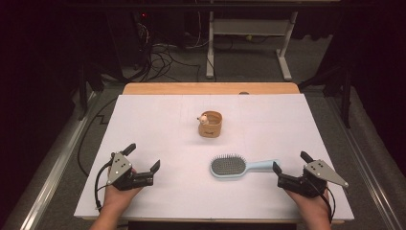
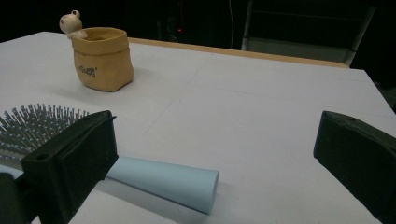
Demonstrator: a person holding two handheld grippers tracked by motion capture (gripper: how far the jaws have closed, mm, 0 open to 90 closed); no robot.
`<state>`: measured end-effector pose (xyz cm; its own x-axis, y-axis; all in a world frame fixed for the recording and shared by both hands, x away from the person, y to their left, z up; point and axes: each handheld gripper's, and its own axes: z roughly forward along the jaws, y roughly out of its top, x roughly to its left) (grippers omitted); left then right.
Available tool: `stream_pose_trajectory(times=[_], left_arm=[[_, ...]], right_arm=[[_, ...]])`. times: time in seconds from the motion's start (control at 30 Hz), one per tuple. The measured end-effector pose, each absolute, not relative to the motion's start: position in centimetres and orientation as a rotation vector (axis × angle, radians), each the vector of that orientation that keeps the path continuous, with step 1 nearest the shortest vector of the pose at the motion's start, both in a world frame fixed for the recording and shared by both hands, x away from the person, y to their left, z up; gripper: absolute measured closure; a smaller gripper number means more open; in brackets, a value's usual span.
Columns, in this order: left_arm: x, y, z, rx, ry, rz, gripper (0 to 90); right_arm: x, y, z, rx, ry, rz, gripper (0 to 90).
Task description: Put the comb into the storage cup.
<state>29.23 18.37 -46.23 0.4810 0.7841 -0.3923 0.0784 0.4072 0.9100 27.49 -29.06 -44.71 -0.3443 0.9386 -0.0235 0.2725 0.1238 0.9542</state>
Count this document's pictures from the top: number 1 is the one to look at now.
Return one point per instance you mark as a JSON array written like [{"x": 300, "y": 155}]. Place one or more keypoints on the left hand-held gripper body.
[{"x": 119, "y": 167}]

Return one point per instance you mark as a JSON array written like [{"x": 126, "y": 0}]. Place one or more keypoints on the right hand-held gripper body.
[{"x": 320, "y": 171}]

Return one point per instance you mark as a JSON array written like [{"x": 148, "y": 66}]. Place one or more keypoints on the light blue hairbrush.
[{"x": 227, "y": 166}]

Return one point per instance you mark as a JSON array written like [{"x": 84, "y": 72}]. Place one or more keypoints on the wooden cup with small figure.
[{"x": 210, "y": 129}]

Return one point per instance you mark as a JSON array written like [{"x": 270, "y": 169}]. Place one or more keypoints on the person's left hand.
[{"x": 116, "y": 198}]

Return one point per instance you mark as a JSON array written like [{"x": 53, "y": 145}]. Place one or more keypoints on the person's right hand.
[{"x": 311, "y": 206}]

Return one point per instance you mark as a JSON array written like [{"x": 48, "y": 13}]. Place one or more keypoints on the white table cover board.
[{"x": 178, "y": 153}]

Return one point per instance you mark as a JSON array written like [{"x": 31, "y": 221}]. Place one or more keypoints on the black metal stand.
[
  {"x": 87, "y": 83},
  {"x": 341, "y": 83}
]

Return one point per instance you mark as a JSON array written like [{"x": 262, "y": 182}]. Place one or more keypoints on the wooden table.
[{"x": 191, "y": 88}]

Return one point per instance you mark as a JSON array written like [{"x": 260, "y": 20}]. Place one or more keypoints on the dark equipment with red light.
[{"x": 130, "y": 38}]

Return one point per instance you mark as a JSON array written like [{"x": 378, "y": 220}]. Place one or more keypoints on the aluminium floor rail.
[
  {"x": 56, "y": 169},
  {"x": 364, "y": 159}
]

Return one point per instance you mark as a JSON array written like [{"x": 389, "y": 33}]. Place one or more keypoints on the white metal desk frame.
[{"x": 252, "y": 27}]

